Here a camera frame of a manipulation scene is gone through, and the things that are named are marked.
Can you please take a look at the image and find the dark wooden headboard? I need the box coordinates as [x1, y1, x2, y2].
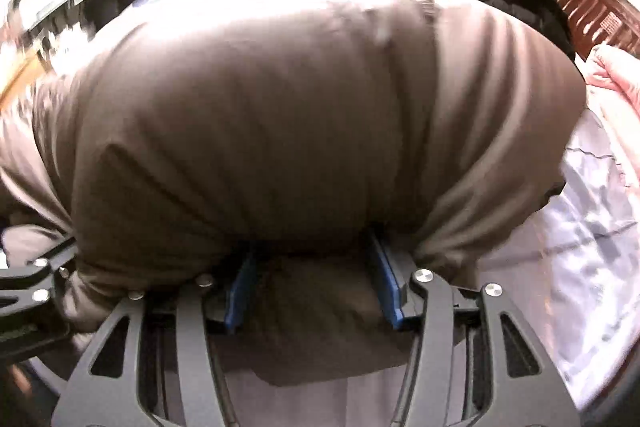
[556, 0, 640, 60]

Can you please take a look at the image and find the blue plaid bed sheet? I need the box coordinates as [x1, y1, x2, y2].
[477, 110, 639, 410]

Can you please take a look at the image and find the brown puffer jacket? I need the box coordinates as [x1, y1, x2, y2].
[1, 0, 586, 385]

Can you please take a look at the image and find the folded pink quilt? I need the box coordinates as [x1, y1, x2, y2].
[585, 44, 640, 113]

